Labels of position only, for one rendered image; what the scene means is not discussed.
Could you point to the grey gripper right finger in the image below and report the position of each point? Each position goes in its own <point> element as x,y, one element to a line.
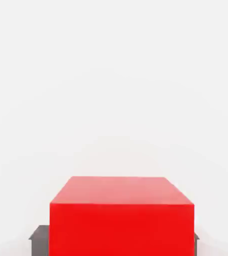
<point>195,245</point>

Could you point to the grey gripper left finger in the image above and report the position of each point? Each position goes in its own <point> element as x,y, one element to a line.
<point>40,242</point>

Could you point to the small red cube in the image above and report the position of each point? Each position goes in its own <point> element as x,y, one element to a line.
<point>121,224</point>

